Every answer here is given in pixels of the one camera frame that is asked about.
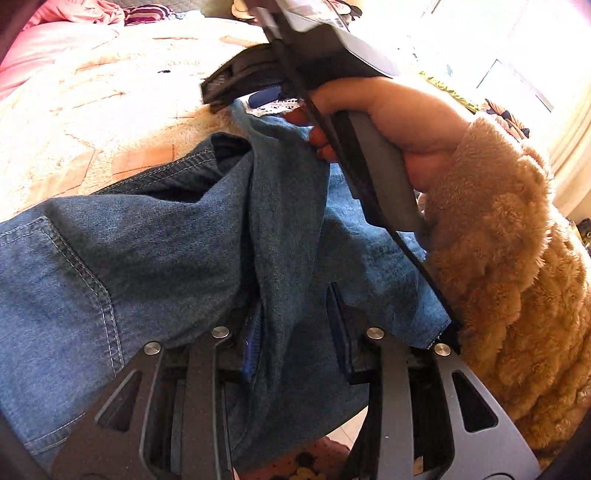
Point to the purple striped cloth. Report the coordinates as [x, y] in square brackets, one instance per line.
[147, 14]

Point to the green cloth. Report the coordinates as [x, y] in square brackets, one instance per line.
[450, 90]

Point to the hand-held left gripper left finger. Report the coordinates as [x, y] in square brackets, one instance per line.
[253, 350]

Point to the window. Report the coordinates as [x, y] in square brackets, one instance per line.
[521, 78]

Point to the pink quilt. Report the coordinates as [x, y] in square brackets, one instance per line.
[37, 46]

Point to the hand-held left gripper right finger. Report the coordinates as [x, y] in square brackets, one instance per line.
[340, 341]

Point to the orange patterned cloth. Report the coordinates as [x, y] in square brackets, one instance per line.
[508, 117]

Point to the person's right hand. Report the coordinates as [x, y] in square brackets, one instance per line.
[415, 124]

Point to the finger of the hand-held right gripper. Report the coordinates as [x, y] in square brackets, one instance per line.
[265, 97]
[240, 74]

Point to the blue denim pants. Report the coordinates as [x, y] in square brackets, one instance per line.
[161, 240]

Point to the orange printed blanket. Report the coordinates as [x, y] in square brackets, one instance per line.
[92, 115]

